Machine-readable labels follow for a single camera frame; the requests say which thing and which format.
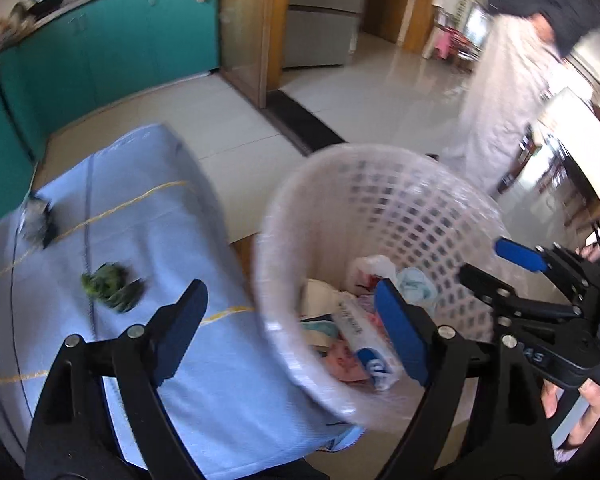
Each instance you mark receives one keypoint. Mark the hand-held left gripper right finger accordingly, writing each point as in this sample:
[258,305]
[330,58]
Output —
[400,335]

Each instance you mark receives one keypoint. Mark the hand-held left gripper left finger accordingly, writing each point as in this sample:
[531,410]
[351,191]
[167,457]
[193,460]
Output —
[180,330]

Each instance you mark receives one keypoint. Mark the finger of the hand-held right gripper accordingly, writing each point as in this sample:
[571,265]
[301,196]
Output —
[485,285]
[520,255]

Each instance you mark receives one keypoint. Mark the white and blue carton box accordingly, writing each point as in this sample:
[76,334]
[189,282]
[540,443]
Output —
[355,325]

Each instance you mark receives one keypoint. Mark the blue face mask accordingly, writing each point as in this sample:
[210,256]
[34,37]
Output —
[415,285]

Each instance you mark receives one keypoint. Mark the pink paper packet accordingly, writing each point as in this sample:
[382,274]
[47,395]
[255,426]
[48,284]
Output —
[345,360]

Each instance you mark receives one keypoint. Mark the white and red plastic bag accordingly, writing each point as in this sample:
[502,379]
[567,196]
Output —
[370,272]

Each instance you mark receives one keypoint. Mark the white plastic mesh basket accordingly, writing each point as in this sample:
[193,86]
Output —
[380,200]

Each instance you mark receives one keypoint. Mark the person's right hand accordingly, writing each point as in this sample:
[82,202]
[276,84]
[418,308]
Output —
[597,400]

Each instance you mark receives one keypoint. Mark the green crumpled wrapper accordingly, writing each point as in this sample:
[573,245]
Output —
[112,287]

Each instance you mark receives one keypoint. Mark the light blue striped cloth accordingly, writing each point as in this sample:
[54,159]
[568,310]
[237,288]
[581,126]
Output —
[155,220]

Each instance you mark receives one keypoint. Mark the white side table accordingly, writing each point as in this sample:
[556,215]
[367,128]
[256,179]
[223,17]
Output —
[575,130]

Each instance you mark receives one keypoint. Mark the clear plastic wrapper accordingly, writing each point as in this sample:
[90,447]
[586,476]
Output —
[37,220]

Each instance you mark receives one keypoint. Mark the pink draped cloth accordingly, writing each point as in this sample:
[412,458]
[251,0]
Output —
[447,42]

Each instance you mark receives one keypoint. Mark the dark door mat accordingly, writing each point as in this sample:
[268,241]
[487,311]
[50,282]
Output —
[305,120]

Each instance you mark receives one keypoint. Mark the teal kitchen cabinet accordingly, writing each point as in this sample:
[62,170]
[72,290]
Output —
[130,35]

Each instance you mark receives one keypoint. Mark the silver refrigerator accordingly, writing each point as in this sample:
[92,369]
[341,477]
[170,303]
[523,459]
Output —
[325,15]

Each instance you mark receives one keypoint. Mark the black wok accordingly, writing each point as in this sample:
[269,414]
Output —
[47,2]

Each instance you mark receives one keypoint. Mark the wooden partition frame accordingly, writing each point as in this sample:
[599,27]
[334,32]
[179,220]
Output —
[250,35]

